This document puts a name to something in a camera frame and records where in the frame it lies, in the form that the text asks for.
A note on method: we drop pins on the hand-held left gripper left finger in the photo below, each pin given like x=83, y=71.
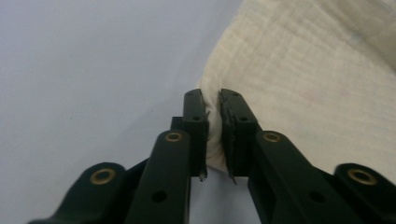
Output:
x=196, y=140

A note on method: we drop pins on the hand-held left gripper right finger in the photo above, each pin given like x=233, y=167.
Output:
x=238, y=140

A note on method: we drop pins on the cream printed cloth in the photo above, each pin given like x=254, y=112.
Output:
x=295, y=77

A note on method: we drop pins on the pale grey table mat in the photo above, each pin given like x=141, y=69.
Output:
x=77, y=77

